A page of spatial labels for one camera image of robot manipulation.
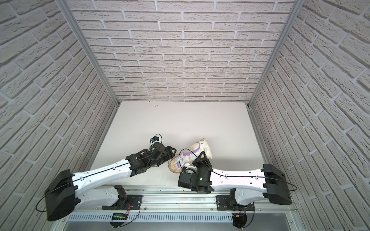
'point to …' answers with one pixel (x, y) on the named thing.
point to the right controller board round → (239, 220)
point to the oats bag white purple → (192, 152)
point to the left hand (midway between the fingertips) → (174, 148)
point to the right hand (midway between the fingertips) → (203, 153)
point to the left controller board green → (118, 219)
